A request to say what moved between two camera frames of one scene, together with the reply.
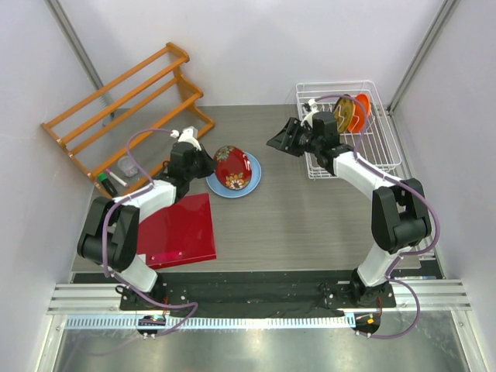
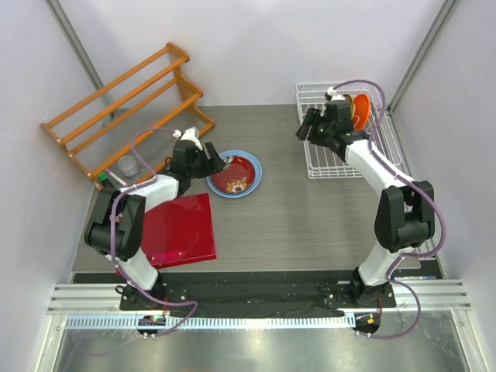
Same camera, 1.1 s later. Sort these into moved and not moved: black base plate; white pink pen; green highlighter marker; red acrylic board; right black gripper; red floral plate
Moved: right black gripper; red floral plate
Not moved: white pink pen; green highlighter marker; black base plate; red acrylic board
